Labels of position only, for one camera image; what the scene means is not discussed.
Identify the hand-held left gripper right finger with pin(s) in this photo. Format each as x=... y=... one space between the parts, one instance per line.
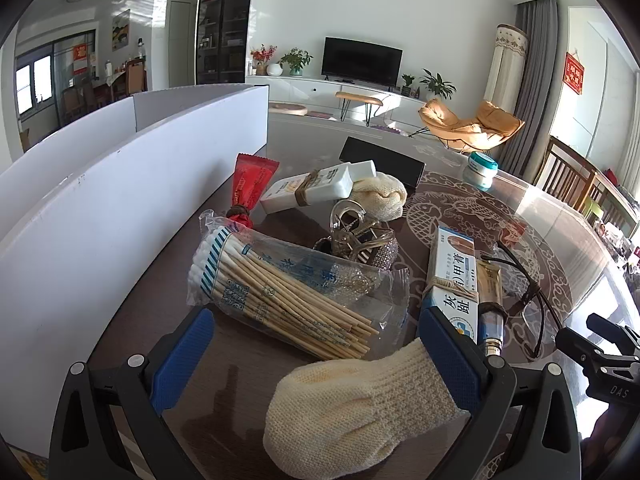
x=450 y=360

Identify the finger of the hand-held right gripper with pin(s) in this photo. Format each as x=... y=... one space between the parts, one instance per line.
x=617 y=335
x=580 y=350

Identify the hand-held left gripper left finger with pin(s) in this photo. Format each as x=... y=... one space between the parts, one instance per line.
x=182 y=360

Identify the gold cream tube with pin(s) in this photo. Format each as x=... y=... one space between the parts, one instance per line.
x=490 y=285

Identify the blue white ointment box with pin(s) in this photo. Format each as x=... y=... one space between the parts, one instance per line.
x=450 y=270

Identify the cream knit sock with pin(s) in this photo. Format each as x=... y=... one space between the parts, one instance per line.
x=350 y=410
x=380 y=195

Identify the black eyeglasses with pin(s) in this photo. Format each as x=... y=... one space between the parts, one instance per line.
x=542 y=325

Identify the cotton swab bag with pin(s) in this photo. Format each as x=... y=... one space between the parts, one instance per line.
x=260 y=280

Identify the wooden dining chair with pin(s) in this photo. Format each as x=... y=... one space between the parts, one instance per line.
x=560 y=165
x=607 y=195

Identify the white foam board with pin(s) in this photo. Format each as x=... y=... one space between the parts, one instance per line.
x=75 y=240

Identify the red snack packet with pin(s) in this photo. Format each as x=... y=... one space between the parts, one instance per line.
x=247 y=182

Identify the teal cream jar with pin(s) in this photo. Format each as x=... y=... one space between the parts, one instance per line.
x=480 y=170

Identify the black box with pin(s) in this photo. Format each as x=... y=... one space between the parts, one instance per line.
x=385 y=160

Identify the white bottle with twine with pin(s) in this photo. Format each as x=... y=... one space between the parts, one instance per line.
x=325 y=182

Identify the orange lounge chair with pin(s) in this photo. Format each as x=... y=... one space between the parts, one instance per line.
x=465 y=130

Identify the grey curtain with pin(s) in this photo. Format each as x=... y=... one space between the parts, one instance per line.
x=537 y=75

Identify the round wooden stool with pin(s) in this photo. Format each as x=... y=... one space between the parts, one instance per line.
x=287 y=107

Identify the large leafy potted plant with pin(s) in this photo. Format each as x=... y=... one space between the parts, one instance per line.
x=437 y=85

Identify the orange seat bench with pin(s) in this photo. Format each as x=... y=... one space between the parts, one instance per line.
x=357 y=99

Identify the small potted plant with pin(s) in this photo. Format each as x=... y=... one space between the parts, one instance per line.
x=407 y=80

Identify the covered standing air conditioner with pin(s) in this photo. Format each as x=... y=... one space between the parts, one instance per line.
x=505 y=65

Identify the white television cabinet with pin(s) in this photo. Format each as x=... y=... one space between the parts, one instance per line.
x=310 y=90

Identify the white round vase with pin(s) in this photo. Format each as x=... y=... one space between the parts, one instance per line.
x=275 y=69

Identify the red flower arrangement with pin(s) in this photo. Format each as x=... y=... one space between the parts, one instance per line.
x=262 y=57

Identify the black television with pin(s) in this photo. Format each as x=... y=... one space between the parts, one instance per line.
x=360 y=60

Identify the red door poster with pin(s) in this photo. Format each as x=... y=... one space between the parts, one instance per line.
x=81 y=60

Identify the green potted plant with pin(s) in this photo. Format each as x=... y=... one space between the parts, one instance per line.
x=296 y=60

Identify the dark glass display cabinet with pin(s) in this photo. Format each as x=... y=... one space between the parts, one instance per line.
x=225 y=25

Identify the red wall hanging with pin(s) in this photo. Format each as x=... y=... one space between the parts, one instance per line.
x=573 y=74

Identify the framed wall painting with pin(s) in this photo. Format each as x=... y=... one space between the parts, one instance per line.
x=120 y=30

